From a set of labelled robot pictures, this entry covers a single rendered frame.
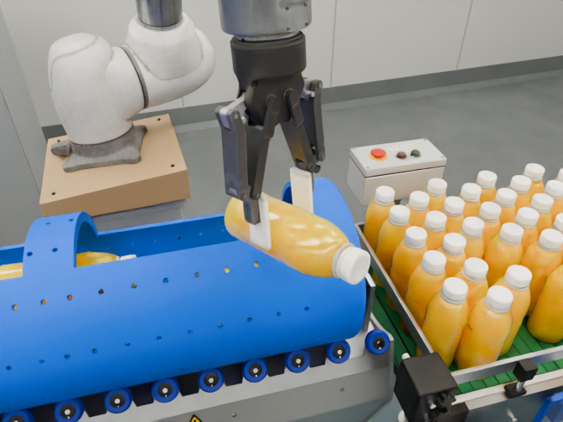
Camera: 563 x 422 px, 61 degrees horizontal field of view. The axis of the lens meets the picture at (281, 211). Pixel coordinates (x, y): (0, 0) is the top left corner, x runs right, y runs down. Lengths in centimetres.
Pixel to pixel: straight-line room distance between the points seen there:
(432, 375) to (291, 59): 56
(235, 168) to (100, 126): 72
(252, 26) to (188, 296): 38
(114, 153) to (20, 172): 119
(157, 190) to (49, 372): 54
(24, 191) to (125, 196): 131
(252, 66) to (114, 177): 73
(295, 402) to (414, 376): 23
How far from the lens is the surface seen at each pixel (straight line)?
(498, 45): 466
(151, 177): 113
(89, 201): 115
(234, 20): 47
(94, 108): 117
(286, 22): 47
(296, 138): 55
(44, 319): 71
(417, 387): 83
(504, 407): 102
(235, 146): 49
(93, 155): 122
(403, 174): 114
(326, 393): 94
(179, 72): 121
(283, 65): 48
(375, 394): 99
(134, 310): 69
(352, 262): 51
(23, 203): 246
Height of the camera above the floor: 168
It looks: 37 degrees down
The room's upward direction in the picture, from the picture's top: straight up
